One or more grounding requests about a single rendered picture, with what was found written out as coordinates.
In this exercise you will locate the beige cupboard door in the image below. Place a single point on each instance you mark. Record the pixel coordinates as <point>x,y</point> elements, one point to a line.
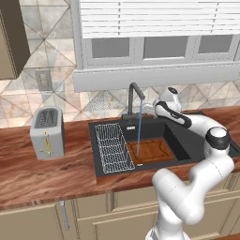
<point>28,223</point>
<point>225,212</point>
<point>122,228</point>

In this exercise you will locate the blue water stream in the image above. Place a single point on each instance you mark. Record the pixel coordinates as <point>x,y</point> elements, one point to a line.
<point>139,131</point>

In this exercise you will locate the grey framed window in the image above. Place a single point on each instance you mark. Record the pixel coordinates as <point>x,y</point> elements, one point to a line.
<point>156,62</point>

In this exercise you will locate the brown wall cupboard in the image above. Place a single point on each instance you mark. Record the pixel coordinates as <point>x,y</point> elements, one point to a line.
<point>9,40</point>

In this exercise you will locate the black sink faucet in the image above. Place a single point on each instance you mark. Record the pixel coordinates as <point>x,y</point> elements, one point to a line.
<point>130,103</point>

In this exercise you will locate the black sink basin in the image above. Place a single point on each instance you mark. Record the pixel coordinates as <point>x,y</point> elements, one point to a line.
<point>178,140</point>

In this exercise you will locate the brown wooden cutting board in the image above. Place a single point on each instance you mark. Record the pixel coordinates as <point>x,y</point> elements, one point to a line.
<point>153,151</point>

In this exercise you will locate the beige drawer front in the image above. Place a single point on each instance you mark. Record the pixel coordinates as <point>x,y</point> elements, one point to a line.
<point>134,195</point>

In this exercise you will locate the grey wall socket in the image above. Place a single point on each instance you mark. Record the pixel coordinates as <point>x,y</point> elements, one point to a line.
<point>43,80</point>

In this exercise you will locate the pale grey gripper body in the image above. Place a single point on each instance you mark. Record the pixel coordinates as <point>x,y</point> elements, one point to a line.
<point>149,108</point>

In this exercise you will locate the white window blinds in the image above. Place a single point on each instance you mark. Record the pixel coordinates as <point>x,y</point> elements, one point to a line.
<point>156,18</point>

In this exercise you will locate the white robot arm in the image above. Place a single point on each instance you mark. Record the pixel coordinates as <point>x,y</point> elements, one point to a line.
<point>187,200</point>

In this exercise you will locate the silver toaster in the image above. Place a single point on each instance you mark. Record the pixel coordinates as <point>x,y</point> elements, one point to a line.
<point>47,137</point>

